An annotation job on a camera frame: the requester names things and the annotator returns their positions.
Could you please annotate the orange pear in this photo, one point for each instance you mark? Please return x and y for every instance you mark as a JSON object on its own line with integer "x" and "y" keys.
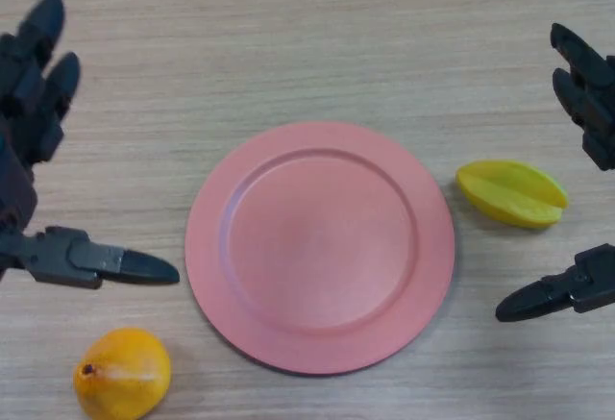
{"x": 122, "y": 377}

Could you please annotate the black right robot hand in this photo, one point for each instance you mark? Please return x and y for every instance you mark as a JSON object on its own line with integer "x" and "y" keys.
{"x": 588, "y": 103}

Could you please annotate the pink round plate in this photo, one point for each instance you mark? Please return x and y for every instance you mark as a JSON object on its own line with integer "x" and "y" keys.
{"x": 319, "y": 252}

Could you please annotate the yellow starfruit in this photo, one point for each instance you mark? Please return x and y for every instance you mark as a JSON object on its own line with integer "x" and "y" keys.
{"x": 511, "y": 194}

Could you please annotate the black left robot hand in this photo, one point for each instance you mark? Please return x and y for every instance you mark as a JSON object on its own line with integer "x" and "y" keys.
{"x": 53, "y": 254}

